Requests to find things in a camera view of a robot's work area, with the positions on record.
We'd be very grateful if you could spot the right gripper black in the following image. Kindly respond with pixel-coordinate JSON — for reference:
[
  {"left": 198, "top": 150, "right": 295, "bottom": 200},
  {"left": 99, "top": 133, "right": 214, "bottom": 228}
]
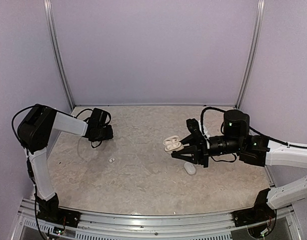
[{"left": 171, "top": 133, "right": 243, "bottom": 168}]

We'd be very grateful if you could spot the white earbud charging case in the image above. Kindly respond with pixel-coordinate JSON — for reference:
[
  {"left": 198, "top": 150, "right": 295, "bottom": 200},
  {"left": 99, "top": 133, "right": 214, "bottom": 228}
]
[{"left": 163, "top": 135, "right": 184, "bottom": 152}]

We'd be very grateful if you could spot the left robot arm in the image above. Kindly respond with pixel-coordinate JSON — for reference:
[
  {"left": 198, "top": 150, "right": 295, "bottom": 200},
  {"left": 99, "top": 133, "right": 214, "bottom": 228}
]
[{"left": 11, "top": 103, "right": 114, "bottom": 223}]

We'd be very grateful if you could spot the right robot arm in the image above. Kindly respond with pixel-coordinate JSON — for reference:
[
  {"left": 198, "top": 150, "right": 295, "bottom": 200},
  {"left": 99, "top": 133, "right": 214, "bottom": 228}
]
[{"left": 163, "top": 106, "right": 307, "bottom": 169}]

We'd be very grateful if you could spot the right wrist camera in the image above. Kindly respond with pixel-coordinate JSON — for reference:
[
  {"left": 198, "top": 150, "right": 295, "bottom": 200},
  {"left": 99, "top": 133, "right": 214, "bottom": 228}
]
[{"left": 198, "top": 120, "right": 210, "bottom": 140}]

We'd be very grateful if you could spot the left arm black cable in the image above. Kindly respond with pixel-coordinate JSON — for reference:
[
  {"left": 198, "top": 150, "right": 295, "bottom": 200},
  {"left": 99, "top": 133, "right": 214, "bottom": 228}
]
[{"left": 11, "top": 104, "right": 112, "bottom": 240}]

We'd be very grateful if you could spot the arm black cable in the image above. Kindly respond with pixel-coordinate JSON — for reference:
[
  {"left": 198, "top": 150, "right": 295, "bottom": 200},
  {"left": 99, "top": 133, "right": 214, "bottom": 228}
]
[
  {"left": 199, "top": 106, "right": 307, "bottom": 163},
  {"left": 11, "top": 104, "right": 112, "bottom": 240}
]

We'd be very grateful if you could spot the right aluminium corner post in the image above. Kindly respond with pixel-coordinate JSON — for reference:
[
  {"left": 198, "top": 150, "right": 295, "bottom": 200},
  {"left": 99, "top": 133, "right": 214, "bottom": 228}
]
[{"left": 235, "top": 0, "right": 266, "bottom": 109}]

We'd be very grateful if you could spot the aluminium corner post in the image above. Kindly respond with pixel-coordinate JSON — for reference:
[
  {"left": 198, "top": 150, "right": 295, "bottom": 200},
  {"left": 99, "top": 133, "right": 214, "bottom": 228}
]
[
  {"left": 235, "top": 0, "right": 266, "bottom": 109},
  {"left": 43, "top": 0, "right": 76, "bottom": 110}
]

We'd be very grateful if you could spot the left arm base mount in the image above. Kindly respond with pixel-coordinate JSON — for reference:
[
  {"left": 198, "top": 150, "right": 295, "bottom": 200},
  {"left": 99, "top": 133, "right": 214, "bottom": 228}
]
[{"left": 37, "top": 205, "right": 81, "bottom": 228}]

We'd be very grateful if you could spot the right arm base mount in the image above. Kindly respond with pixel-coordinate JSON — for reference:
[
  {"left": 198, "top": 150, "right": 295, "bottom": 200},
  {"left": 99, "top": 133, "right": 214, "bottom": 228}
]
[{"left": 232, "top": 188, "right": 277, "bottom": 227}]

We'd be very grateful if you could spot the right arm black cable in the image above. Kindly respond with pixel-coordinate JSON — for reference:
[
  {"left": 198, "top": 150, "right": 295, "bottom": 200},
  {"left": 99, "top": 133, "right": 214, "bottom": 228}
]
[{"left": 199, "top": 106, "right": 307, "bottom": 163}]

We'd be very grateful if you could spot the curved aluminium front rail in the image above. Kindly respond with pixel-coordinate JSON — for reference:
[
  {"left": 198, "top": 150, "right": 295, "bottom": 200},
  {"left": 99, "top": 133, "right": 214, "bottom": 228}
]
[{"left": 12, "top": 199, "right": 302, "bottom": 240}]

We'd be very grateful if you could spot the left aluminium corner post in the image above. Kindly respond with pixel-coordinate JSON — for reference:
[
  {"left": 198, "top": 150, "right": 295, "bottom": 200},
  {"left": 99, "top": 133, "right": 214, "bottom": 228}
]
[{"left": 43, "top": 0, "right": 76, "bottom": 110}]

